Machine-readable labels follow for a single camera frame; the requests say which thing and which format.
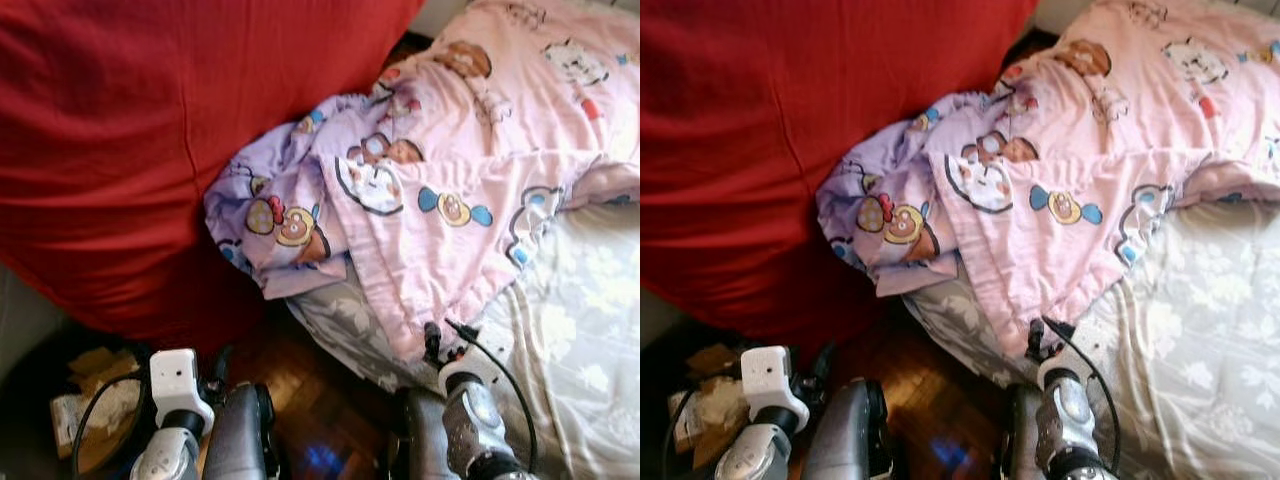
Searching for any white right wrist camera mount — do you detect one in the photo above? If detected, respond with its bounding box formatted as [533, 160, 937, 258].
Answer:
[1038, 340, 1096, 386]
[438, 345, 501, 396]

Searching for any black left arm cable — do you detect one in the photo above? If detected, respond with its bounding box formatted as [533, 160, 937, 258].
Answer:
[70, 370, 151, 480]
[665, 385, 746, 480]

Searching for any dark grey robot leg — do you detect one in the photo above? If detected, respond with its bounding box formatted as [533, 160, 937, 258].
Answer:
[800, 378, 891, 480]
[1000, 382, 1046, 480]
[395, 385, 449, 480]
[203, 383, 279, 480]

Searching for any pink cartoon print quilt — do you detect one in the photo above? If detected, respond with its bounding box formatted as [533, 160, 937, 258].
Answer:
[203, 0, 641, 366]
[815, 0, 1280, 356]

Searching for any dark grey right robot leg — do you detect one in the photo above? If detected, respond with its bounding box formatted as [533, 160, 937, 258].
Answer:
[395, 385, 449, 480]
[1000, 382, 1046, 480]

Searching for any dark grey left robot leg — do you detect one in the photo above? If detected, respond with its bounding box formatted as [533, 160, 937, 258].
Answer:
[800, 378, 891, 480]
[203, 383, 279, 480]

